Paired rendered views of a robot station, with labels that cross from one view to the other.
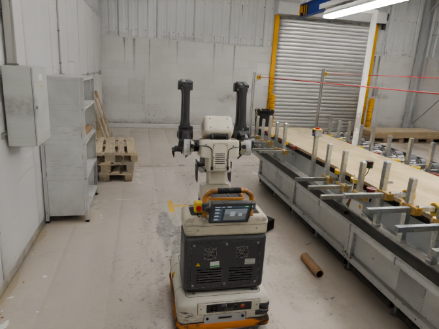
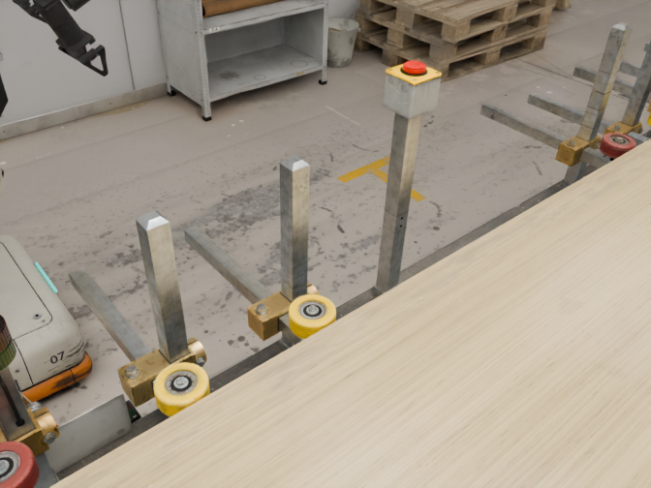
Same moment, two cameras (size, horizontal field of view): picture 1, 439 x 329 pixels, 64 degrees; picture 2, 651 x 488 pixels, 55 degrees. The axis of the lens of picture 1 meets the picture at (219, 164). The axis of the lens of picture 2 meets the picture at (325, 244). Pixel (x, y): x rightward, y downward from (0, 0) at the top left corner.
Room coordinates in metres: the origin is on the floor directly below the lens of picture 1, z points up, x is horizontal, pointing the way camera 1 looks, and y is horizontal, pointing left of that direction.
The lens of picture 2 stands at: (2.68, -1.75, 1.64)
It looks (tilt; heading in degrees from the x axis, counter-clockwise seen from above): 38 degrees down; 62
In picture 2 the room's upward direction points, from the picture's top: 2 degrees clockwise
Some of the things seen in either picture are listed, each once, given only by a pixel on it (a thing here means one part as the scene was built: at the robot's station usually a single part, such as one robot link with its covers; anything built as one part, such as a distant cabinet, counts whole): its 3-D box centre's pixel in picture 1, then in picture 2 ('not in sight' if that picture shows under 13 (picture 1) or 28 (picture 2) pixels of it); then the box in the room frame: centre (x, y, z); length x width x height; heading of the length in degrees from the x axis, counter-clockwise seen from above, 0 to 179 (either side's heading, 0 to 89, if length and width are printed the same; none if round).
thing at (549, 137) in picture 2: (276, 151); (544, 137); (3.96, -0.65, 0.83); 0.43 x 0.03 x 0.04; 103
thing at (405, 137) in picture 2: (313, 158); (396, 210); (3.30, -0.90, 0.93); 0.05 x 0.05 x 0.45; 13
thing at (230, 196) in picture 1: (224, 202); not in sight; (2.17, -0.05, 0.87); 0.23 x 0.15 x 0.11; 103
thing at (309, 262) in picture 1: (311, 264); not in sight; (2.87, -0.89, 0.04); 0.30 x 0.08 x 0.08; 13
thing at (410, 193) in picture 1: (406, 213); not in sight; (2.07, -1.19, 0.90); 0.04 x 0.04 x 0.48; 13
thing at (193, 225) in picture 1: (221, 239); not in sight; (2.19, -0.04, 0.59); 0.55 x 0.34 x 0.83; 103
